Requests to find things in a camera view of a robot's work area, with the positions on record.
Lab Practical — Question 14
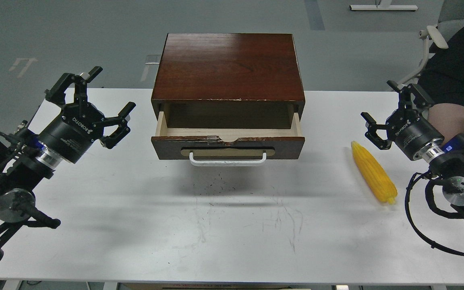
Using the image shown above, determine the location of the seated person in black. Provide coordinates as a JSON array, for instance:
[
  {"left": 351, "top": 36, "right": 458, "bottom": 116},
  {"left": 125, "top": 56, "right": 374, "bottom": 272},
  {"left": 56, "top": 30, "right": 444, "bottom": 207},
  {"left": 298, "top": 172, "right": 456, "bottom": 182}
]
[{"left": 418, "top": 27, "right": 464, "bottom": 142}]

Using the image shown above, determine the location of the wooden drawer with white handle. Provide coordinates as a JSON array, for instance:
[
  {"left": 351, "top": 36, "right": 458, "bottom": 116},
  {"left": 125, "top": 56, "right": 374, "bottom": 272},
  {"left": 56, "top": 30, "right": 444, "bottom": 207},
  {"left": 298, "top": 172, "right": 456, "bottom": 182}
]
[{"left": 151, "top": 101, "right": 305, "bottom": 160}]

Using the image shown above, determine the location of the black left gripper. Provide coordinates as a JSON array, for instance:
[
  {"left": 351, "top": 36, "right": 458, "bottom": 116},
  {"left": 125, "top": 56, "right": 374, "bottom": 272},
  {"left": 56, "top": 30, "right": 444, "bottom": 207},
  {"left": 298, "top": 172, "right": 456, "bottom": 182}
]
[{"left": 37, "top": 66, "right": 136, "bottom": 164}]

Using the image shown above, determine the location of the dark wooden cabinet box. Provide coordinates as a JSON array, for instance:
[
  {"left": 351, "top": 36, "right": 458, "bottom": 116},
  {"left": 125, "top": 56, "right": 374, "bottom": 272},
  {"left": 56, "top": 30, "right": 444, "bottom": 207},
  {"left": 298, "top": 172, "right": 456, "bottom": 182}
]
[{"left": 151, "top": 33, "right": 305, "bottom": 116}]

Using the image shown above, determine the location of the white desk base bar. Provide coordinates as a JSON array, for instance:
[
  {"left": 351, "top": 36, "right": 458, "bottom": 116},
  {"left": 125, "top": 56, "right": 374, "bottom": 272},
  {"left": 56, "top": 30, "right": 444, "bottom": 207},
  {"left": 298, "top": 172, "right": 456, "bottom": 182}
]
[{"left": 349, "top": 0, "right": 418, "bottom": 11}]

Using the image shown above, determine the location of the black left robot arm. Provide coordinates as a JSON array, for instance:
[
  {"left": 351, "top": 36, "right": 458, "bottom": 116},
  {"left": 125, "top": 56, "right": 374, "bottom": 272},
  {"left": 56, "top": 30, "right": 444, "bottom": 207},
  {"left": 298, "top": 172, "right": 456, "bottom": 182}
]
[{"left": 0, "top": 66, "right": 136, "bottom": 261}]

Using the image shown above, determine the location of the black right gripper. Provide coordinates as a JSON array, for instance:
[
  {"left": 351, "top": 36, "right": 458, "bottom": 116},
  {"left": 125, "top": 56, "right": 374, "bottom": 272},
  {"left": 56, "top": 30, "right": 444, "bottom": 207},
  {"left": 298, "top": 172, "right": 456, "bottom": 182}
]
[{"left": 361, "top": 80, "right": 444, "bottom": 160}]

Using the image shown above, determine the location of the white office chair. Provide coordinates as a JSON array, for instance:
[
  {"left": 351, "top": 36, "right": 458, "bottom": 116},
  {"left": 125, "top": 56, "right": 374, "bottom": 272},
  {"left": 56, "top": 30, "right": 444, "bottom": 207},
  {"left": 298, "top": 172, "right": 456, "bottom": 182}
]
[{"left": 401, "top": 0, "right": 464, "bottom": 84}]

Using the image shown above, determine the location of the yellow corn cob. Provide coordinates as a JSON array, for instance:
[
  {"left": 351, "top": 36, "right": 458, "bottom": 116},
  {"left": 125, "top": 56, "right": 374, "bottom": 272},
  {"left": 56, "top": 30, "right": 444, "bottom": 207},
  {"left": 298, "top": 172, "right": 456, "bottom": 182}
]
[{"left": 350, "top": 141, "right": 398, "bottom": 205}]

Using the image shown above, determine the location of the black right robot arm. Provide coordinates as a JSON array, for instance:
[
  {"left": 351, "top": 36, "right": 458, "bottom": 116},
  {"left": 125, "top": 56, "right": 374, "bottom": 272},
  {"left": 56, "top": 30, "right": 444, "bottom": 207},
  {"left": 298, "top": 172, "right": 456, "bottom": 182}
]
[{"left": 361, "top": 80, "right": 464, "bottom": 219}]

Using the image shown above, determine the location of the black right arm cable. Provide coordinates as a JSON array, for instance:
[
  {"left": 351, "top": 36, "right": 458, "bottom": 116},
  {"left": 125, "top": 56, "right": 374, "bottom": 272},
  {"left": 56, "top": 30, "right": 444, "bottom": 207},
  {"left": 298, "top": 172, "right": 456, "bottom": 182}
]
[{"left": 404, "top": 172, "right": 464, "bottom": 261}]

